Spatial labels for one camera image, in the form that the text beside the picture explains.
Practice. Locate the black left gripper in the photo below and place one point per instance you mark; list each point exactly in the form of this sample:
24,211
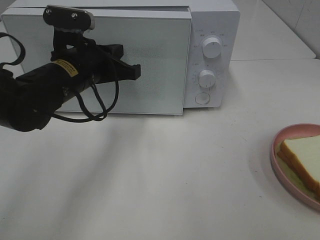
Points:
79,67

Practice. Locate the white microwave door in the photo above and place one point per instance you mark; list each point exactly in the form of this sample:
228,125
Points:
157,40

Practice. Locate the white timer knob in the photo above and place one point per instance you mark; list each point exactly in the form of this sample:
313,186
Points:
206,78

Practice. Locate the round door release button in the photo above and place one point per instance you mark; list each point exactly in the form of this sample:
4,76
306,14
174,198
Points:
202,98

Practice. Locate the pink round plate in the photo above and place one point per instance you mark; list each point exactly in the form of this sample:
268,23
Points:
299,130

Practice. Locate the toast sandwich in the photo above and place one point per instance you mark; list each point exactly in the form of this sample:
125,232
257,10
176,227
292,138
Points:
302,155

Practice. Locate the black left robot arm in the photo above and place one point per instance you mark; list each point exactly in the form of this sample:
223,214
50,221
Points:
27,105

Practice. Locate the upper white power knob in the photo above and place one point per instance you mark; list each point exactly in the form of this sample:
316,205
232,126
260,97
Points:
211,47

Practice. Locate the white microwave oven body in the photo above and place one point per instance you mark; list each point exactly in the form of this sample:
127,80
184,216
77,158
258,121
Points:
208,18

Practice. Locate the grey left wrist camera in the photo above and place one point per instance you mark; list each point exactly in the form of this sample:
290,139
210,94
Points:
68,18

